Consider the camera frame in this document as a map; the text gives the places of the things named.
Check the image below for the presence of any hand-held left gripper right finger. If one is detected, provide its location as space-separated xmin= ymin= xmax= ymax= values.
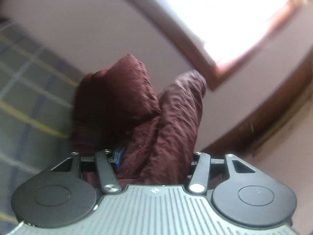
xmin=187 ymin=152 xmax=260 ymax=194

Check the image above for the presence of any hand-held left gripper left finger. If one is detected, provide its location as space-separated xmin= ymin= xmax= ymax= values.
xmin=50 ymin=147 xmax=127 ymax=195

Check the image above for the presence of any maroon puffer jacket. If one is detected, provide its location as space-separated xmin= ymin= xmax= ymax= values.
xmin=71 ymin=53 xmax=208 ymax=185

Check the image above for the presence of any brown wooden door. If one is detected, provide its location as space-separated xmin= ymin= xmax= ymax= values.
xmin=201 ymin=54 xmax=313 ymax=157

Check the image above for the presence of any grey plaid bed sheet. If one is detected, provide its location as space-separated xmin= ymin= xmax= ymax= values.
xmin=0 ymin=22 xmax=84 ymax=229

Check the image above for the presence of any wooden framed window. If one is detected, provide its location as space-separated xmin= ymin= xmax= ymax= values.
xmin=103 ymin=0 xmax=313 ymax=91

